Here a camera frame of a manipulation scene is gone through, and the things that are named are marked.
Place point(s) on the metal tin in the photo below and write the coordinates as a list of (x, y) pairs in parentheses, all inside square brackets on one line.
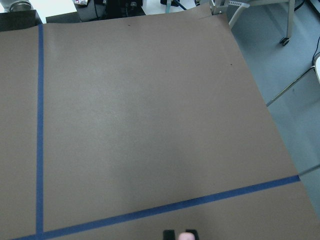
[(20, 5)]

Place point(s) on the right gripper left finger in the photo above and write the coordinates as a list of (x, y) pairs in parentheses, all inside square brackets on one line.
[(169, 234)]

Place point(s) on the pink chopstick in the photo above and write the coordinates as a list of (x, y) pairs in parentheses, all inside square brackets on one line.
[(186, 236)]

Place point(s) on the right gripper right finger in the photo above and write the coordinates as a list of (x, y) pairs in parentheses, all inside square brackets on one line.
[(194, 231)]

